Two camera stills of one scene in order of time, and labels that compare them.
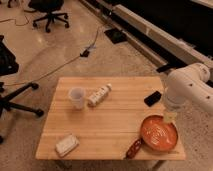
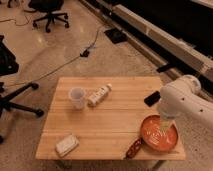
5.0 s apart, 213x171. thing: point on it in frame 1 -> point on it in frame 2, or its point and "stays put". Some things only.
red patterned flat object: x=134 y=148 stays put
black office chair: x=51 y=7 stays put
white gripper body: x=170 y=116 -> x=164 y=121
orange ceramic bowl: x=158 y=135 stays put
